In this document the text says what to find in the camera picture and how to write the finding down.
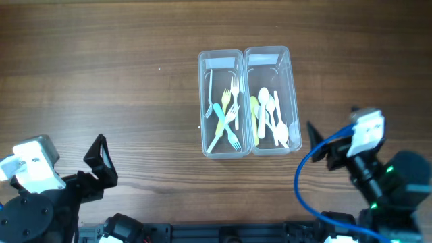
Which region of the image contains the clear white thin fork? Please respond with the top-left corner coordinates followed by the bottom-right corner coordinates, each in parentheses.
top-left (207, 103), bottom-right (241, 153)

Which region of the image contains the clear right plastic container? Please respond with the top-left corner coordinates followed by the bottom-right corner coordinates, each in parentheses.
top-left (245, 46), bottom-right (302, 156)

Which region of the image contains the clear plastic container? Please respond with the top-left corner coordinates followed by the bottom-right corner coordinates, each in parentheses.
top-left (198, 49), bottom-right (252, 159)
top-left (245, 46), bottom-right (302, 156)

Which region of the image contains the right blue cable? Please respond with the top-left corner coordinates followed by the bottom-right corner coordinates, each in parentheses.
top-left (293, 123), bottom-right (392, 243)

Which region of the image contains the thick white spoon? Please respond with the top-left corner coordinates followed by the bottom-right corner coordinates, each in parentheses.
top-left (253, 105), bottom-right (289, 149)

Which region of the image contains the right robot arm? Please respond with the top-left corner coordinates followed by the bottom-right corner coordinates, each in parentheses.
top-left (301, 123), bottom-right (431, 242)

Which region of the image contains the white fork long handle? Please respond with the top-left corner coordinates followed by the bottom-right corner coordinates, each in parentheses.
top-left (230, 76), bottom-right (240, 130)

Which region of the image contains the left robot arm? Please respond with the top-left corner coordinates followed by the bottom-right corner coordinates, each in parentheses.
top-left (1, 134), bottom-right (118, 242)

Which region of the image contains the light blue plastic fork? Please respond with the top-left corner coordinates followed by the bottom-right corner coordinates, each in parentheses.
top-left (212, 103), bottom-right (243, 152)

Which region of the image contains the white spoon long handle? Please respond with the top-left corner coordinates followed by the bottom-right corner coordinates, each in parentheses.
top-left (266, 95), bottom-right (279, 146)

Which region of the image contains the white spoon bowl down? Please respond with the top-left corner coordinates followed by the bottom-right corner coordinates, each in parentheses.
top-left (274, 90), bottom-right (289, 143)

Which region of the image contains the white fork tines down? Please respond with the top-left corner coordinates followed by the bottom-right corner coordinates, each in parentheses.
top-left (205, 70), bottom-right (213, 119)

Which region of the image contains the white spoon large bowl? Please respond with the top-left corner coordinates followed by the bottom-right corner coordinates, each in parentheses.
top-left (258, 87), bottom-right (269, 139)

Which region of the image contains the clear left plastic container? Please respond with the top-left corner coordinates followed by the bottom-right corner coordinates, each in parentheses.
top-left (198, 49), bottom-right (252, 159)

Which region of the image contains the yellow plastic fork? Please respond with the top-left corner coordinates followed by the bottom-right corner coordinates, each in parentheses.
top-left (215, 89), bottom-right (231, 134)

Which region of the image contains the yellow plastic spoon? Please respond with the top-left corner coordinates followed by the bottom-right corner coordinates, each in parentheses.
top-left (250, 96), bottom-right (259, 146)

